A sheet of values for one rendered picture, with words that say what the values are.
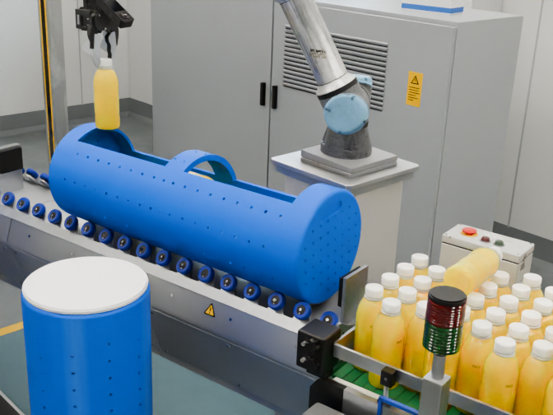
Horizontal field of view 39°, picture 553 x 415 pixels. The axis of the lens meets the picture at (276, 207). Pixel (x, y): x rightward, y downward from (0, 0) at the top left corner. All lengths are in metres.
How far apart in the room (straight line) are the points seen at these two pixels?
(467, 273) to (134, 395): 0.79
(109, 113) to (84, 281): 0.59
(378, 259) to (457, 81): 1.23
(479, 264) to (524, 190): 3.02
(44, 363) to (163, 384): 1.57
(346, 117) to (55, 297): 0.87
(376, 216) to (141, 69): 5.25
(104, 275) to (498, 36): 2.26
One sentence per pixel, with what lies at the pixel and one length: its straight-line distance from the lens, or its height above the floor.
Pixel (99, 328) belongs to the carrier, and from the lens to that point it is 1.73.
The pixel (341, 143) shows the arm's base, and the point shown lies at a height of 1.22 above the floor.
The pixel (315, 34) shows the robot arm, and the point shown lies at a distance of 2.07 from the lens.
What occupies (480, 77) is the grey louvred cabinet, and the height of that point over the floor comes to 1.20.
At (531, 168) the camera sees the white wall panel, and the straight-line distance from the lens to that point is 4.68.
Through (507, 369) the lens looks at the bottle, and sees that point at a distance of 1.56.
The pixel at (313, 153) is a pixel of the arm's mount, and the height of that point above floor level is 1.18.
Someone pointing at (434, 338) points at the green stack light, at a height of 1.19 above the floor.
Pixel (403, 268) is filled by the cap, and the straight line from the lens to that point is 1.80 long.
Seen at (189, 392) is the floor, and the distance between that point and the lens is 3.28.
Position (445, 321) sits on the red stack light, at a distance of 1.31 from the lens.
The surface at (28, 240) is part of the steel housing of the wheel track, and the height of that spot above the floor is 0.86.
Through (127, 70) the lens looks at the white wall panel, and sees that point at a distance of 7.52.
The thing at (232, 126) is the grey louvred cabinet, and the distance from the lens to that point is 4.35.
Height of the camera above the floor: 1.83
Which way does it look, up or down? 21 degrees down
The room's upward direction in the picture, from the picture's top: 2 degrees clockwise
